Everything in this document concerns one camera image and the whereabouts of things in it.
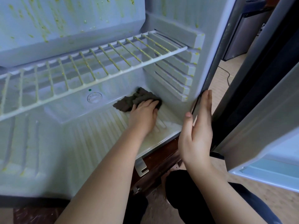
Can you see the person's right hand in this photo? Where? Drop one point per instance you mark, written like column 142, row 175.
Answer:
column 198, row 137

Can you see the person's left hand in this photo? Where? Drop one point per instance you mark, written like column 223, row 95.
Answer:
column 144, row 116

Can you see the dark grey cloth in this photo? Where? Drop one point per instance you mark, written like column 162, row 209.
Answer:
column 135, row 98

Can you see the fridge door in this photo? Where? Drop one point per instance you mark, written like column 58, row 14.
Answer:
column 266, row 128

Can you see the grey mini fridge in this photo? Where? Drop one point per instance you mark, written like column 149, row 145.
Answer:
column 70, row 151

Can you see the person's left forearm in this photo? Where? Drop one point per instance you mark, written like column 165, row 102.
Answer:
column 102, row 184

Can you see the person's right forearm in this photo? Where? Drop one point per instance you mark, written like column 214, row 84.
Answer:
column 224, row 198

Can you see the person's dark trousers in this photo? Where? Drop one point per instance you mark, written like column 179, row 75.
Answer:
column 191, row 198

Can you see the dark red wooden stand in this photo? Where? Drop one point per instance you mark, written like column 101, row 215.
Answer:
column 154, row 168

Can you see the dark cabinet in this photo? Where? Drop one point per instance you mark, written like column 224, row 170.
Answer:
column 245, row 32

